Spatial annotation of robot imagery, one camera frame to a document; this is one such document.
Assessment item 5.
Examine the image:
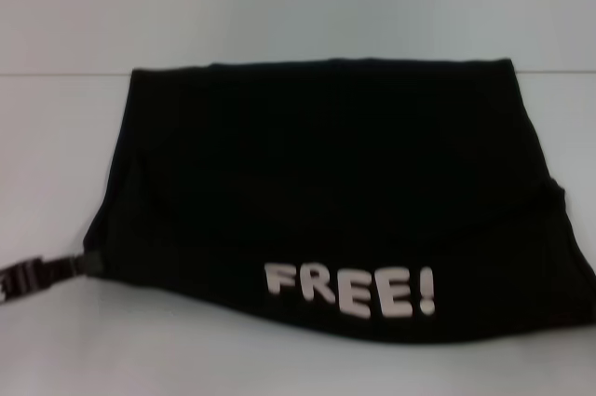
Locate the black shirt with FREE print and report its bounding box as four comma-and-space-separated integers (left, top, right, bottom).
82, 56, 596, 339

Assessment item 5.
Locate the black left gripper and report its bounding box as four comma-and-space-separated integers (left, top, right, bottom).
0, 250, 107, 308

